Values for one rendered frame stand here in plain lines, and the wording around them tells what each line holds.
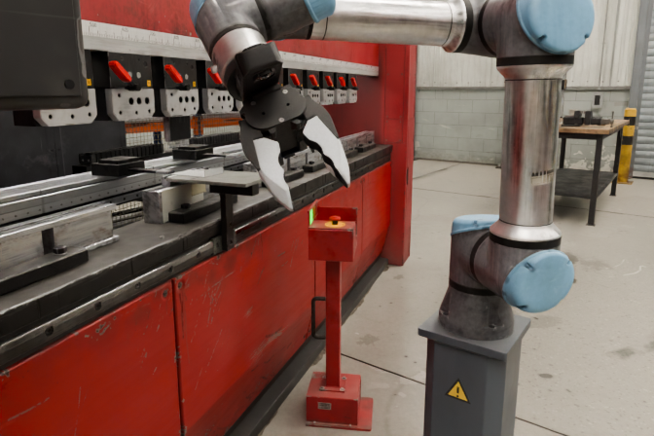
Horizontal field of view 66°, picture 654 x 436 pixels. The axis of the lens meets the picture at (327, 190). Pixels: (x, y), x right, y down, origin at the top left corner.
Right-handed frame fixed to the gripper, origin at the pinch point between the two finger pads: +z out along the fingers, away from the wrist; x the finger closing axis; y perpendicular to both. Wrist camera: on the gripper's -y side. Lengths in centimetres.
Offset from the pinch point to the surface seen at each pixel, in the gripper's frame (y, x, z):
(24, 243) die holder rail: 48, 49, -41
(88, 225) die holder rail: 59, 40, -48
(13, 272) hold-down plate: 44, 51, -34
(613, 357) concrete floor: 204, -131, 33
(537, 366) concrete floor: 198, -94, 21
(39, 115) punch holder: 34, 36, -60
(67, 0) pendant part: -28.3, 12.9, 0.7
